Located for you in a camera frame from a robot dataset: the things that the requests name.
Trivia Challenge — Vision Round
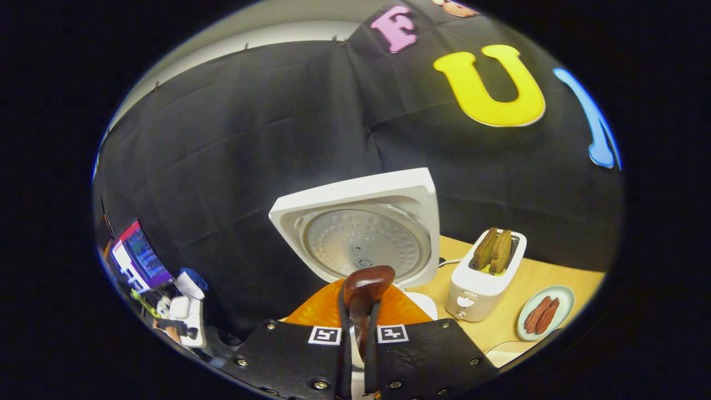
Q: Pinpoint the brown toast slice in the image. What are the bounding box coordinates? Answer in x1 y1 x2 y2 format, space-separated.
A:
472 227 499 271
489 229 513 274

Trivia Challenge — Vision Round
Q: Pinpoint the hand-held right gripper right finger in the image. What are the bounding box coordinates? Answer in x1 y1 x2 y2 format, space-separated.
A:
364 284 498 400

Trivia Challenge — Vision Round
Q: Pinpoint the white toaster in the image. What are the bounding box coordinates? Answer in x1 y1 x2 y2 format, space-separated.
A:
445 229 527 323

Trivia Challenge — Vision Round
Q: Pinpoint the white box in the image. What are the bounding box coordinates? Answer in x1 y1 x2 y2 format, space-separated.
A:
175 272 206 301

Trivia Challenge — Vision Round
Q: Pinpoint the white rice cooker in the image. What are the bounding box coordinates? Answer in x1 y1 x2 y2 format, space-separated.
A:
269 168 441 321

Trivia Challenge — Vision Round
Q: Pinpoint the pale green plate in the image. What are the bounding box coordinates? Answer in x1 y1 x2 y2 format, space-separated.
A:
516 285 575 341

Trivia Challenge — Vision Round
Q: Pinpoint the dark wooden spoon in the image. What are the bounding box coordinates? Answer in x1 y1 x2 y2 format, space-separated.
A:
343 265 396 362

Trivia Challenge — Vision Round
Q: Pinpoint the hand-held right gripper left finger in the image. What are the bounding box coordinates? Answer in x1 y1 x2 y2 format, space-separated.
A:
219 279 352 400

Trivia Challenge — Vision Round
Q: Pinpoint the brown meat slice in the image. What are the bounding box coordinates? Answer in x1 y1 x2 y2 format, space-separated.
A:
536 298 560 335
524 296 553 333

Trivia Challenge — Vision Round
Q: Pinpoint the black backdrop cloth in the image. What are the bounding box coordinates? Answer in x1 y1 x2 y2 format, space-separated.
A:
92 0 625 339

